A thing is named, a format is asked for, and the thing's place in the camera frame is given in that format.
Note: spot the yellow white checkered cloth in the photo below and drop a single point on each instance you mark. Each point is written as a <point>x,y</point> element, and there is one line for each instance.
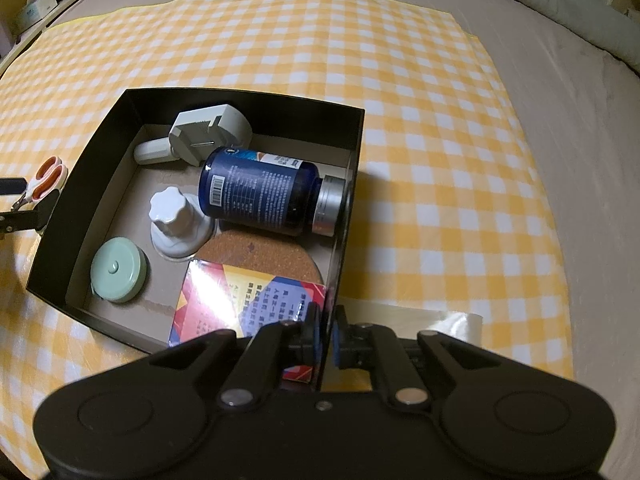
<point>449,211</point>

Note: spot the colourful card box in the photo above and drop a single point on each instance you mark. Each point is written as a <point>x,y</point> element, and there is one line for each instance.
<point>216,296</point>

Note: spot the blue supplement bottle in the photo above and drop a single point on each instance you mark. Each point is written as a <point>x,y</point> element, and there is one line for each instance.
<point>286,195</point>

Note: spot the black cardboard box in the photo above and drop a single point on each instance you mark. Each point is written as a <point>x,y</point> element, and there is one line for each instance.
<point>108,195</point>

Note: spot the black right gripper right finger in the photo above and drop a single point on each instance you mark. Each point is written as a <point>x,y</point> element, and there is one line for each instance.
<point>378,351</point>

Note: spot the white tissue box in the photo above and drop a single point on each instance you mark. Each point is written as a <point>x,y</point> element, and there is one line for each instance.
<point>32,13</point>

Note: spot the white grey plug adapter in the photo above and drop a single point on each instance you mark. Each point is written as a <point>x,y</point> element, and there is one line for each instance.
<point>195,134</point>

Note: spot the white knob bottle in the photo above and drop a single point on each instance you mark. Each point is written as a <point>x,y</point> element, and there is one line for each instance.
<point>179,228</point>

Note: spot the round cork coaster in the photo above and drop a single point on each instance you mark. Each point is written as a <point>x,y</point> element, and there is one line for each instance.
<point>262,253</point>

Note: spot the green round tape measure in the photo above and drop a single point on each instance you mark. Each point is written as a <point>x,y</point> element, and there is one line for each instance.
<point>118,270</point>

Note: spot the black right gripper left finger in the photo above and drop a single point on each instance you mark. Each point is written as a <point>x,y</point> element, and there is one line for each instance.
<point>271,351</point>

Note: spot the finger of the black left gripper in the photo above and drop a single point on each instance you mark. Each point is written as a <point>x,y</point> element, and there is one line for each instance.
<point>35,219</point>
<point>12,186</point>

